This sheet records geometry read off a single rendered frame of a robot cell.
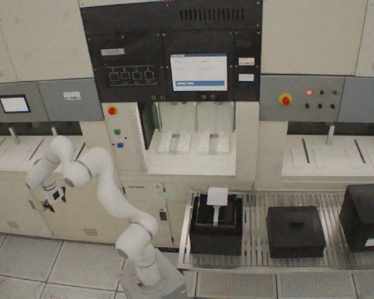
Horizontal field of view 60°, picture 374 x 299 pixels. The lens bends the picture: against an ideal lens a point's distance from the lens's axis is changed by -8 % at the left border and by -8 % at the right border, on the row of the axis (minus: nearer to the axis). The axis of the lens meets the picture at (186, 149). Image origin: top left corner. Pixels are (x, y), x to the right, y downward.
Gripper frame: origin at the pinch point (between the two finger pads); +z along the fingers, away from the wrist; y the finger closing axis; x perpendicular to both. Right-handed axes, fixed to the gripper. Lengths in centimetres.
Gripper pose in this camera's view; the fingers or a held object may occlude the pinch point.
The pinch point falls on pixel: (58, 205)
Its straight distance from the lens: 204.6
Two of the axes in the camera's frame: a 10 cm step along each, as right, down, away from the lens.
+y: 5.2, -5.6, 6.5
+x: -8.5, -2.7, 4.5
